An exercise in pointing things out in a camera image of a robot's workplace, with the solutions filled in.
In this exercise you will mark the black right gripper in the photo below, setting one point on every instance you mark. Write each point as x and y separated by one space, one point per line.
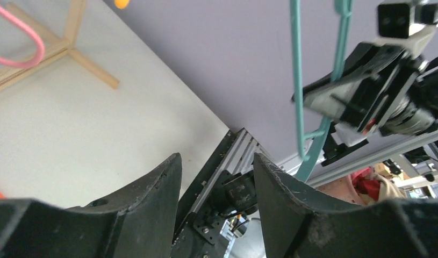
380 89

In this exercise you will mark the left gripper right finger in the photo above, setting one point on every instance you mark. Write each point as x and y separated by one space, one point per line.
298 220

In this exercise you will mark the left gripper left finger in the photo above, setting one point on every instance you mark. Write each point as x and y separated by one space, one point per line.
137 220

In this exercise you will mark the yellow plastic hanger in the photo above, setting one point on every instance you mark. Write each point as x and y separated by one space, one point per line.
121 4

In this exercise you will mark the red cloth background clutter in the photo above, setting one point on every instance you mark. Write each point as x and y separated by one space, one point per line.
365 185

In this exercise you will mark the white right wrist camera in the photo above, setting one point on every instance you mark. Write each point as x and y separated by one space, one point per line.
408 24

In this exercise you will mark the aluminium frame post right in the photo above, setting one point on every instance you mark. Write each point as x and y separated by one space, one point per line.
377 150

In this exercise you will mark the wooden clothes rack frame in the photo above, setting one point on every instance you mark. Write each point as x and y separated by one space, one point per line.
57 47

